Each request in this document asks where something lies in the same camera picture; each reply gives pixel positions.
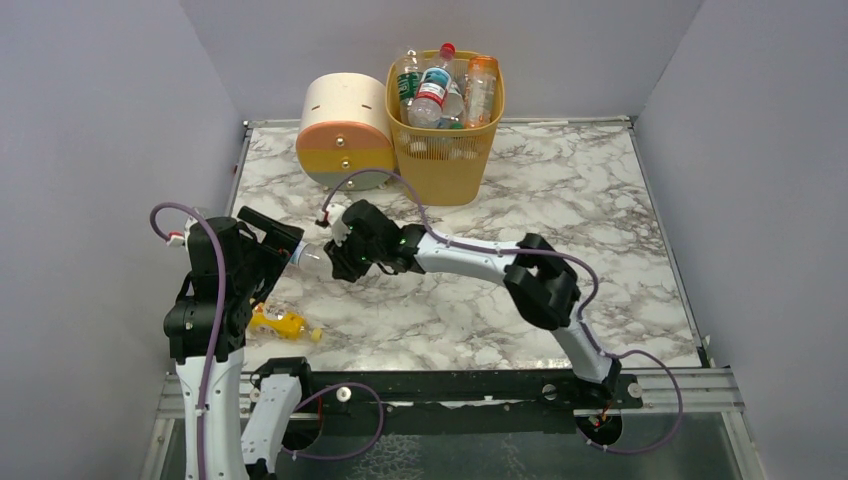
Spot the clear bottle green cestbon label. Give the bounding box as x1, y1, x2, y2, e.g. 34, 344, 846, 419
438, 81, 465, 129

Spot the clear bottle green label angled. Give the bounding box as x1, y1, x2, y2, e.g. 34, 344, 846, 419
394, 47, 421, 124

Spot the orange label clear bottle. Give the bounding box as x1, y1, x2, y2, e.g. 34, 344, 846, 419
464, 55, 498, 129

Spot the clear bottle red blue label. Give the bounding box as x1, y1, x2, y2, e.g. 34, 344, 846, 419
289, 241, 333, 280

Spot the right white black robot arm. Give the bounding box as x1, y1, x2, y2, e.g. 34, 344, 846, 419
315, 200, 621, 401

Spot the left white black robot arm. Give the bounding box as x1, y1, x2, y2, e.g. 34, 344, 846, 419
163, 206, 314, 479

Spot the yellow mesh waste bin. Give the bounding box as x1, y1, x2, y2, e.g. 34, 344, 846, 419
386, 51, 505, 206

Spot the yellow drink bottle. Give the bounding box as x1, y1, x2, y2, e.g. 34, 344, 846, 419
248, 303, 323, 343

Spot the round pink yellow drawer box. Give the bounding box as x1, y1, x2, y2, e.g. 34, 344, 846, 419
295, 72, 396, 187

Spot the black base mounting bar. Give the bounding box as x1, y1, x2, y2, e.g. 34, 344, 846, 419
248, 357, 645, 439

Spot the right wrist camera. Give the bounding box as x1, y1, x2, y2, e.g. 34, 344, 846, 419
315, 203, 351, 247

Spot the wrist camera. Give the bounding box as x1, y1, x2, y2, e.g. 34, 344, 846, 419
315, 203, 351, 247
165, 219, 197, 250

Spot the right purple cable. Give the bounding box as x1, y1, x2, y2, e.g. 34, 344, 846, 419
319, 167, 685, 457

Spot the purple cable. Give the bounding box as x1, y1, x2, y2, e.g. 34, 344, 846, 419
319, 167, 685, 457
148, 201, 386, 480

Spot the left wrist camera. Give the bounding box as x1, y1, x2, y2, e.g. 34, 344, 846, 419
165, 219, 197, 250

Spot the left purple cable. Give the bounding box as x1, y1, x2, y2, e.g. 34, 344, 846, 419
148, 201, 386, 480

